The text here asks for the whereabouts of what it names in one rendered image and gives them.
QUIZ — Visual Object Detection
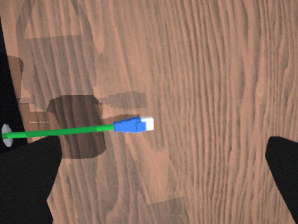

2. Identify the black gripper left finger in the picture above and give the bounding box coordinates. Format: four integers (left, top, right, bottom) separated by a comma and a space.
0, 135, 62, 224

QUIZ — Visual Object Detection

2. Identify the green cable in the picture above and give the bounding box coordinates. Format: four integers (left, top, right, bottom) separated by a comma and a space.
2, 124, 114, 139

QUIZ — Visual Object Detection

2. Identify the blue network plug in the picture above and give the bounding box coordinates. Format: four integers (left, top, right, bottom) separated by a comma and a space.
113, 116, 153, 133

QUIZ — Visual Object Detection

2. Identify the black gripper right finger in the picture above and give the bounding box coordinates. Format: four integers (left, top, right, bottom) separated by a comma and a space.
265, 136, 298, 224

